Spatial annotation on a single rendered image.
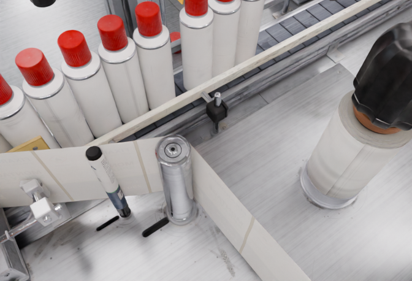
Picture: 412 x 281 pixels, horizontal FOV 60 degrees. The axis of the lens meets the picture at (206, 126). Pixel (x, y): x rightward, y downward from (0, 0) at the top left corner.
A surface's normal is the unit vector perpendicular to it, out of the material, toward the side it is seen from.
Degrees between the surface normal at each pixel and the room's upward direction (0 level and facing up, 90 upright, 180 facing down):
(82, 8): 0
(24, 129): 90
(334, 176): 93
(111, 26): 2
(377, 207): 0
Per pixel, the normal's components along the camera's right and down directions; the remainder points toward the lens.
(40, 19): 0.01, -0.54
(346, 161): -0.61, 0.68
